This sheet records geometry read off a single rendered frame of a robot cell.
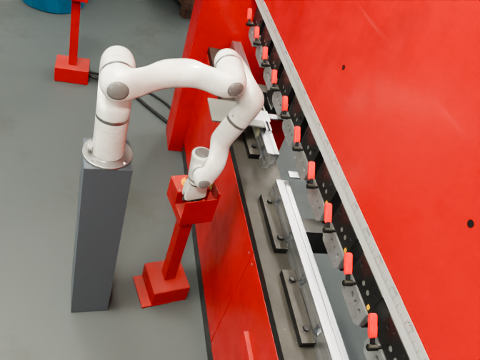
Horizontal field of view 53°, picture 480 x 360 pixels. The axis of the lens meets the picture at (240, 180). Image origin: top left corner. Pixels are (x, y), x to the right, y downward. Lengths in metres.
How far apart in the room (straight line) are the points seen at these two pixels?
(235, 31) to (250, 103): 1.35
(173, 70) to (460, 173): 0.98
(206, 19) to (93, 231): 1.51
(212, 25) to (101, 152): 1.44
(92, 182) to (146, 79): 0.49
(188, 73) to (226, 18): 1.40
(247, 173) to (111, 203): 0.63
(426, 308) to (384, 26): 0.79
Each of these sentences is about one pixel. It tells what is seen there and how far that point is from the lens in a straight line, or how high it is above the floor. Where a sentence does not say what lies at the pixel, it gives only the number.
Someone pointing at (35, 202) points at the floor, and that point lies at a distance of 3.12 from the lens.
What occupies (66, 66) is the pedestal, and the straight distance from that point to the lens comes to 4.08.
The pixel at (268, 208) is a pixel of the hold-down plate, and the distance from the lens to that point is 2.06.
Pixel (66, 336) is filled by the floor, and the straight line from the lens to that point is 2.60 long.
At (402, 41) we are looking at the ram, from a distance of 1.43.
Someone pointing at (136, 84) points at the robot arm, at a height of 1.39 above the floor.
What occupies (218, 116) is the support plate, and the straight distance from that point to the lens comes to 2.30.
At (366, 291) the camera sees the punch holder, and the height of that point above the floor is 1.28.
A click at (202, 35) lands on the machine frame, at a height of 0.94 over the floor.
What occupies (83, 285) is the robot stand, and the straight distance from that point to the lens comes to 2.47.
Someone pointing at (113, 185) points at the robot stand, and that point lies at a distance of 1.95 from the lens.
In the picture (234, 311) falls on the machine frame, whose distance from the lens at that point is 2.19.
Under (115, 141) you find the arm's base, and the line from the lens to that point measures 1.84.
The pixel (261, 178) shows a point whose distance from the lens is 2.24.
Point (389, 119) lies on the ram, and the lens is 1.40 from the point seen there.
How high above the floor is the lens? 2.28
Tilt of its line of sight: 40 degrees down
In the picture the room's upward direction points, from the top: 21 degrees clockwise
